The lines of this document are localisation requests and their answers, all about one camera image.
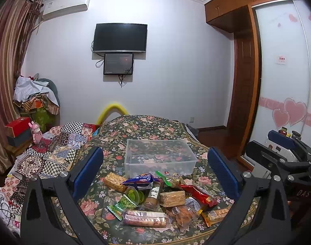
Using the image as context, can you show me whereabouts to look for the yellow edged snack packet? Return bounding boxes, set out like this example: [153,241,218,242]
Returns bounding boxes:
[201,207,230,227]

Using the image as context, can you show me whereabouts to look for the red snack bag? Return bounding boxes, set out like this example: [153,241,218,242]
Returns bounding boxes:
[179,184,218,207]

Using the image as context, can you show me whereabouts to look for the green striped snack packet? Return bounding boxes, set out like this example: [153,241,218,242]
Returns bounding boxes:
[107,194,138,221]

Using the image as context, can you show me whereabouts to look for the square cracker pack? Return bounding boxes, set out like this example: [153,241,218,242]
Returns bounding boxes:
[103,173,127,193]

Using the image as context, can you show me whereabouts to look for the clear bag fried snacks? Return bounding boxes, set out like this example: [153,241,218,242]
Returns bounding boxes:
[167,197,201,231]

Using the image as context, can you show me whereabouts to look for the green jelly cup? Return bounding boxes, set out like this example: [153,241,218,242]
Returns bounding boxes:
[125,187,145,205]

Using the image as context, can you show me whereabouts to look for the green zip cookie bag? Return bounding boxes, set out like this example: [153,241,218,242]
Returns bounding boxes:
[155,171,184,188]

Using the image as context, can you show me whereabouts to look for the long pink biscuit pack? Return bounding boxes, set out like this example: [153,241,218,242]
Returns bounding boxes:
[122,210,170,227]

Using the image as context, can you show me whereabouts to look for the blue snack bag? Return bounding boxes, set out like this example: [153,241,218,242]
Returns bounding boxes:
[121,174,161,191]

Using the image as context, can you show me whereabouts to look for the brown round cracker sleeve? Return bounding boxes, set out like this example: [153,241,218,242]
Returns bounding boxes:
[143,179,164,210]

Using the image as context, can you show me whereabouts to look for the clear plastic storage box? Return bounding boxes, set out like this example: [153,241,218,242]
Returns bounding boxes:
[124,139,198,178]

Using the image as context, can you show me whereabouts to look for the patchwork quilt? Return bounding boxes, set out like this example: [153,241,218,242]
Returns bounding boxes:
[0,122,100,209]

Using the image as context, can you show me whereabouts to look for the white sliding door hearts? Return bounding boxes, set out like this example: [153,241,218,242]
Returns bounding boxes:
[251,0,311,147]

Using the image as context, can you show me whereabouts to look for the pink plush toy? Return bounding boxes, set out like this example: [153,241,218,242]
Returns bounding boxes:
[28,121,43,144]

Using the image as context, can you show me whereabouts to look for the red box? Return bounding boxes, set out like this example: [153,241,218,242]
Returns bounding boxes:
[5,117,31,138]

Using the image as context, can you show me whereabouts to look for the floral green bedspread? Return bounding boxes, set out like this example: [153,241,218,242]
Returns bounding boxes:
[72,115,234,244]

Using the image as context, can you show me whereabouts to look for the yellow foam tube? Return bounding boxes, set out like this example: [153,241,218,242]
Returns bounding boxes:
[96,102,128,125]

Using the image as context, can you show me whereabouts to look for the pile of clothes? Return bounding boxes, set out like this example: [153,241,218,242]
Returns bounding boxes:
[13,75,60,133]

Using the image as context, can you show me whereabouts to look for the wooden wardrobe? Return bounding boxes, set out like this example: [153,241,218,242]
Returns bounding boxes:
[204,0,277,170]

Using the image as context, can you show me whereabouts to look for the striped red curtain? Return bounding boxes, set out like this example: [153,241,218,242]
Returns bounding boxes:
[0,0,42,175]

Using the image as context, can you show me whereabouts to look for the white air conditioner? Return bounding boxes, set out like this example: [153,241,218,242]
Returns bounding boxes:
[42,0,90,20]

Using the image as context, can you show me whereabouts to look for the small dark wall screen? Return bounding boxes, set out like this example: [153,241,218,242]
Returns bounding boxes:
[103,53,134,75]

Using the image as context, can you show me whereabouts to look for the black wall television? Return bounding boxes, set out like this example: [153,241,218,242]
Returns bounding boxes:
[92,23,148,53]

